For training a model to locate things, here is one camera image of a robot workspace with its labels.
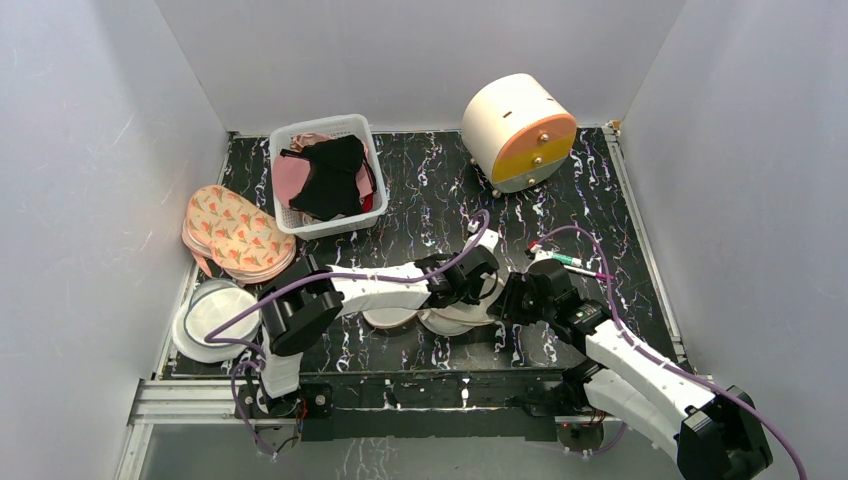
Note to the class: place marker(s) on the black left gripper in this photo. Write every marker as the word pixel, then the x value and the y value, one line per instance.
pixel 472 298

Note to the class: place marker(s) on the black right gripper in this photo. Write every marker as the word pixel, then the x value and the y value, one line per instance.
pixel 515 302

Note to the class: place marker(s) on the white mesh laundry bag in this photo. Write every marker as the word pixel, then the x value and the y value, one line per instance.
pixel 450 321

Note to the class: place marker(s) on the black bra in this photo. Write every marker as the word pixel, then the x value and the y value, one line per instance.
pixel 331 179

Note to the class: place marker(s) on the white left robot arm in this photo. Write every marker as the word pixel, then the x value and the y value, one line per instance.
pixel 301 303

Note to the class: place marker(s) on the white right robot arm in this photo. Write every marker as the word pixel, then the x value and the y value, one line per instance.
pixel 708 435

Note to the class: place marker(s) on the pink bra in basket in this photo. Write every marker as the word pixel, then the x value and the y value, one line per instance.
pixel 288 179

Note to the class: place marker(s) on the white magenta marker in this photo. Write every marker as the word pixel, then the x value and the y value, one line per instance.
pixel 600 276

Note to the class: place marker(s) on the white green marker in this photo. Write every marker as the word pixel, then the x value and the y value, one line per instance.
pixel 567 260

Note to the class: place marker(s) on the cream orange cylindrical machine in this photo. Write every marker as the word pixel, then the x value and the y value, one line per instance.
pixel 517 133

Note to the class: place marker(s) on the white plastic basket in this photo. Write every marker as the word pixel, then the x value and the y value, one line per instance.
pixel 326 177

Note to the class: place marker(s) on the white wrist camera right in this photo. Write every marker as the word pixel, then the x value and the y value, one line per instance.
pixel 536 253

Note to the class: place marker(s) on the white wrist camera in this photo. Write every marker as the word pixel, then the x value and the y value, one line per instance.
pixel 477 236
pixel 536 253

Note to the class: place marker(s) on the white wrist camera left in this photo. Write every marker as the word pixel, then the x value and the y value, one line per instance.
pixel 477 236

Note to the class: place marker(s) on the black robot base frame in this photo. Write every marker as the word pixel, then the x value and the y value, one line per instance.
pixel 531 404

